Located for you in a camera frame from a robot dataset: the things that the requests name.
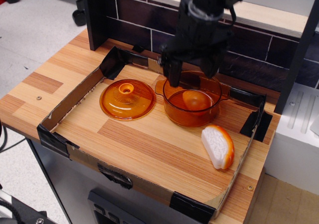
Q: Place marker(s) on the dark brick backsplash panel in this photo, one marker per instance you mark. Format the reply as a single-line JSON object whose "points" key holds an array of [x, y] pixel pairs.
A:
{"points": [[255, 55]]}

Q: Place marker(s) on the black shelf post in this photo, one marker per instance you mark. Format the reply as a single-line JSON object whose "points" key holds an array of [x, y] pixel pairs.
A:
{"points": [[298, 57], [96, 22]]}

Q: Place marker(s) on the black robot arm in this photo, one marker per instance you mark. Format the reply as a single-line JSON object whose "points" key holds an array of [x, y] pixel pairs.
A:
{"points": [[202, 33]]}

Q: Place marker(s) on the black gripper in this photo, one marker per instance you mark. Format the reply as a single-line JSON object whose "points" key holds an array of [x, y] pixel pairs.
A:
{"points": [[199, 37]]}

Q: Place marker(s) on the orange transparent pot lid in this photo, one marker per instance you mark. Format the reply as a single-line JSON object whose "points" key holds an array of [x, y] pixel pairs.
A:
{"points": [[127, 100]]}

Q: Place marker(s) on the light wooden shelf board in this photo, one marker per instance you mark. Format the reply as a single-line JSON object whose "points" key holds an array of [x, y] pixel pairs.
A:
{"points": [[266, 18]]}

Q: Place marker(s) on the cardboard fence with black tape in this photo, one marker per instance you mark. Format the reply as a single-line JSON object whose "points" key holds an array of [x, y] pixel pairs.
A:
{"points": [[151, 170]]}

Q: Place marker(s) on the black caster wheel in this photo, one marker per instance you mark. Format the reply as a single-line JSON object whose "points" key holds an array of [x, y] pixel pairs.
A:
{"points": [[78, 15]]}

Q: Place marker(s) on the black left shelf post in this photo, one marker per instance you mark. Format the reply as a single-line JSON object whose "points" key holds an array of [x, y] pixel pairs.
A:
{"points": [[96, 22]]}

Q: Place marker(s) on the white side block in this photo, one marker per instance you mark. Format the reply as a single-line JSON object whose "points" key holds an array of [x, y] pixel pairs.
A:
{"points": [[294, 153]]}

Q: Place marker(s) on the black right shelf post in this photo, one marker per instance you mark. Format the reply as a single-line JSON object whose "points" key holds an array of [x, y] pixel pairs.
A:
{"points": [[298, 57]]}

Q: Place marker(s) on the white orange toy bread slice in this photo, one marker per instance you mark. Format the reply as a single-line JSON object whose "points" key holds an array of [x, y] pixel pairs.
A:
{"points": [[219, 145]]}

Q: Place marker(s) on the orange toy carrot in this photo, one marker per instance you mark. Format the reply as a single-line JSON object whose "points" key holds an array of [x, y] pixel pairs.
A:
{"points": [[196, 100]]}

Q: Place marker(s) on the orange transparent pot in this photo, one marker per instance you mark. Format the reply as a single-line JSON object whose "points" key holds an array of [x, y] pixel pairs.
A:
{"points": [[192, 80]]}

